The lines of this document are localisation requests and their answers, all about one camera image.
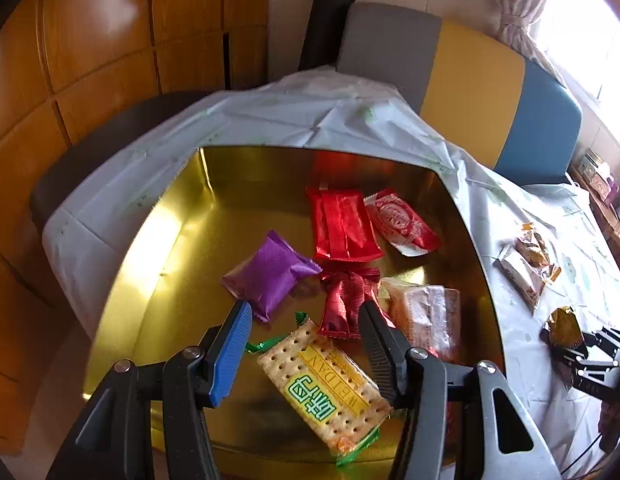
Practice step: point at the wooden cabinet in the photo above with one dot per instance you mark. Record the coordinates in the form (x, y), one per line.
(90, 35)

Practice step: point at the wooden side table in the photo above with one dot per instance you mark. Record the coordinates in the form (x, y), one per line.
(609, 220)

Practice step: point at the cracker packet with green ends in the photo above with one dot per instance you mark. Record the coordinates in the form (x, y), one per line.
(315, 385)

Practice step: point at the dark red candy packet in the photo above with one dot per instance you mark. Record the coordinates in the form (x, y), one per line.
(342, 300)

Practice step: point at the clear orange biscuit packet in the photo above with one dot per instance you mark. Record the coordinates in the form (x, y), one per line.
(429, 315)

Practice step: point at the white cloud-print tablecloth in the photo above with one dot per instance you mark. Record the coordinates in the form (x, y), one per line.
(290, 115)

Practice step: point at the orange-edged clear snack packet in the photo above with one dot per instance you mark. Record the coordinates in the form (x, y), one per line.
(532, 250)

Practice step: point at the gold tin box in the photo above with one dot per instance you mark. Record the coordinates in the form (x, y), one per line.
(190, 260)

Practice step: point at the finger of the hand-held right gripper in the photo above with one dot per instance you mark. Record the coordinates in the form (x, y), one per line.
(607, 340)
(567, 352)

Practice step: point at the beige curtain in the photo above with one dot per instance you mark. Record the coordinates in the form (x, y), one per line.
(514, 0)

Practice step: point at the black rolled cushion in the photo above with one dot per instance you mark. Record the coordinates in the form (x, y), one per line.
(325, 25)

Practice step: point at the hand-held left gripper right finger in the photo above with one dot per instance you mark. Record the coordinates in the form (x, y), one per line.
(379, 355)

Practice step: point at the purple snack packet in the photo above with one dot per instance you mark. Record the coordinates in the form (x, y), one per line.
(270, 275)

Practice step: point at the bright window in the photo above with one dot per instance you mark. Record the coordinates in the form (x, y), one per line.
(584, 30)

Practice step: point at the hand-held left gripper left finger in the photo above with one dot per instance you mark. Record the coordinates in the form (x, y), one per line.
(232, 350)

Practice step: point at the glittery gold box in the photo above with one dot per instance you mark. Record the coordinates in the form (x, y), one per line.
(594, 175)

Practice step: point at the plain red snack packet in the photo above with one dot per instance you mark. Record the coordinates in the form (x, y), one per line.
(345, 225)

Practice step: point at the white snack packet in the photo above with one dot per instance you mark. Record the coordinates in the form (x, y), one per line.
(519, 275)

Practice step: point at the red patterned snack packet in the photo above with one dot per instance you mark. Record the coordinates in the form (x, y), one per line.
(399, 220)

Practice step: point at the person's right forearm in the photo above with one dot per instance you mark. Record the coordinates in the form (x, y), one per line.
(614, 420)

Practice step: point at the gold green snack packet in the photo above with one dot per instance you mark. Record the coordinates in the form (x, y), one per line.
(564, 327)

